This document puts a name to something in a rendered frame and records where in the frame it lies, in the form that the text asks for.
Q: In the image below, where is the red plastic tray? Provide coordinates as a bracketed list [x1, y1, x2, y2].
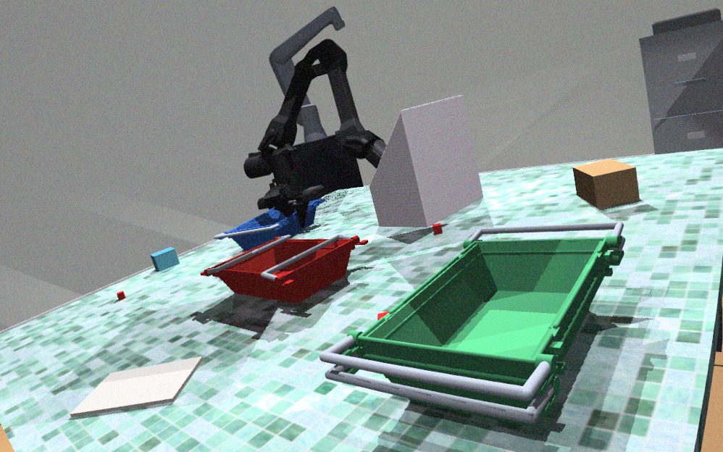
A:
[200, 235, 368, 303]

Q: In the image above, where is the white flat square panel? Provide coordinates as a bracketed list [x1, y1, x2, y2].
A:
[70, 356, 203, 417]

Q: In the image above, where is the teal rectangular block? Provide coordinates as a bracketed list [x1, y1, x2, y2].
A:
[150, 247, 180, 272]

